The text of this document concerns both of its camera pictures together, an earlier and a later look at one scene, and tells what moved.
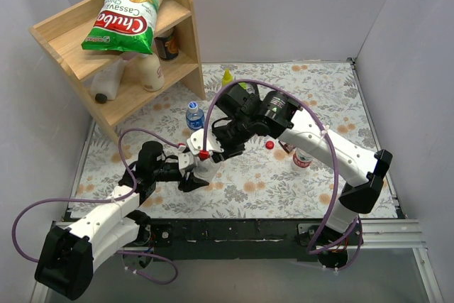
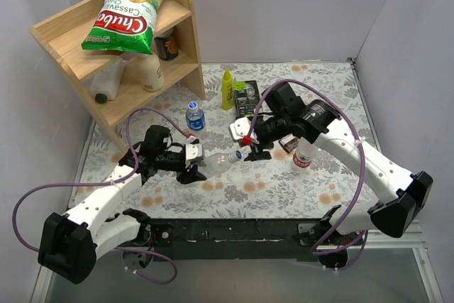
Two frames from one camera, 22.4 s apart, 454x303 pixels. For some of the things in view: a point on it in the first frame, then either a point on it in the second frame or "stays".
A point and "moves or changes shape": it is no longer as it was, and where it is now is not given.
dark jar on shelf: [167, 45] stays
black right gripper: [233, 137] to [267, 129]
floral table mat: [269, 140] stays
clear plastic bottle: [206, 169] moves or changes shape
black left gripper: [189, 179] to [185, 170]
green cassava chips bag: [128, 15] stays
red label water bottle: [301, 160] stays
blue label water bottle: [195, 117] stays
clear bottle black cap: [106, 82] stays
